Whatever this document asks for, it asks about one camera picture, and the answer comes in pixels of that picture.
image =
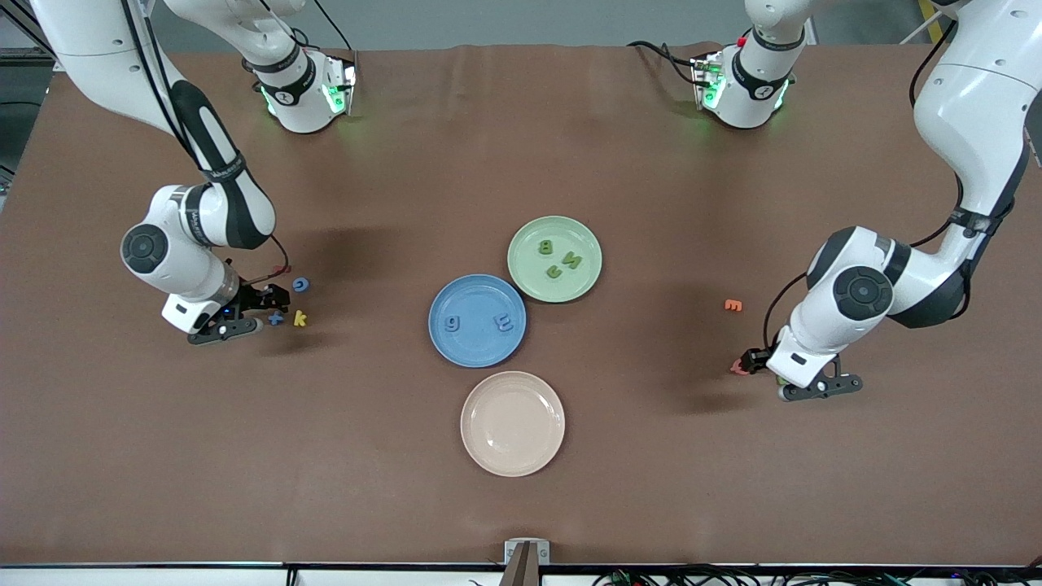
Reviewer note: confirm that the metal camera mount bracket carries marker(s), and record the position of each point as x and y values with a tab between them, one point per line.
527	553

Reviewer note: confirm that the blue plate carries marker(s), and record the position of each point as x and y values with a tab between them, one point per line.
477	350

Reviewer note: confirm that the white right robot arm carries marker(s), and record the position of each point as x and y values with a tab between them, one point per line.
106	65

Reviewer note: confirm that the yellow letter k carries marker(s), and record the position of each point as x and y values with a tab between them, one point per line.
299	318

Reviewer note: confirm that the table cover sheet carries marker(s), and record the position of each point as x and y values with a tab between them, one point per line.
163	456

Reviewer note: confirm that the green letter W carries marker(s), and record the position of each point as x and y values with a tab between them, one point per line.
572	260

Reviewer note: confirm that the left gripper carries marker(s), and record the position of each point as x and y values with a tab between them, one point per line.
757	359

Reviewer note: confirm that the beige plate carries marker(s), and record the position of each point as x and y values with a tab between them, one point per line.
513	423

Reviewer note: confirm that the blue letter E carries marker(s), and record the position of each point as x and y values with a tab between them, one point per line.
504	322

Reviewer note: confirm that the blue number 9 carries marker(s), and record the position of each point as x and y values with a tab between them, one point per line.
453	323

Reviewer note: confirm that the green plate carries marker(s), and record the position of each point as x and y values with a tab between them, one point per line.
529	277

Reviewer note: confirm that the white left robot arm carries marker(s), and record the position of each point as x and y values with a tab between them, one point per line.
977	122

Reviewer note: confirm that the white table edge rail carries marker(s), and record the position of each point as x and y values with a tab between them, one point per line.
163	576

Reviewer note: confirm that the blue letter G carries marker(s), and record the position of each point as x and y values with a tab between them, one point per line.
296	285

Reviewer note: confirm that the green letter B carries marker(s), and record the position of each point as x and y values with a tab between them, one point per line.
545	247

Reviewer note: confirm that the aluminium frame profile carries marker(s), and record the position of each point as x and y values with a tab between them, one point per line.
16	53

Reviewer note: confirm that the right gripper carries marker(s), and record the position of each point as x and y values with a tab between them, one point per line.
253	299

